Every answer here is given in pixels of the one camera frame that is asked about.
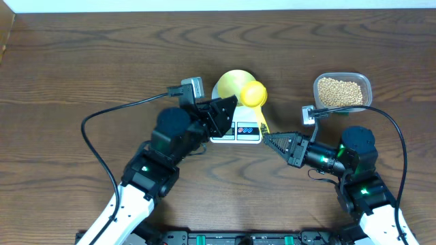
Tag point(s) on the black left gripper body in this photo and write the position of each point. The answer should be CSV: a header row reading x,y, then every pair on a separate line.
x,y
204,118

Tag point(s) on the yellow measuring scoop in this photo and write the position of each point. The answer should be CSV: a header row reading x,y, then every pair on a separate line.
x,y
254,95

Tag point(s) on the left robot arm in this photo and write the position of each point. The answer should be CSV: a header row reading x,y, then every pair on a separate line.
x,y
153,171

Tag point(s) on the pale yellow bowl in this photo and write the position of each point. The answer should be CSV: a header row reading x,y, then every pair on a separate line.
x,y
232,82

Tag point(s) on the white digital kitchen scale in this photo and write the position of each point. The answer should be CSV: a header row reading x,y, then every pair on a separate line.
x,y
244,128

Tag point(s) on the pile of soybeans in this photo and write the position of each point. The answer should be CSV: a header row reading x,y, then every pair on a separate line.
x,y
339,93

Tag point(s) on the clear plastic container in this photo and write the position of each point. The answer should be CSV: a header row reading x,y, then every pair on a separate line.
x,y
358,78

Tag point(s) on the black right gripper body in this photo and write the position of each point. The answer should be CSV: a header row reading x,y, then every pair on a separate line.
x,y
300,150

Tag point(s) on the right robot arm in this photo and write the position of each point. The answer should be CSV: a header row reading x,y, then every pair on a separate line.
x,y
360,190

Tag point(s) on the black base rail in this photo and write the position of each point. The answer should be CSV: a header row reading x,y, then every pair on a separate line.
x,y
307,237

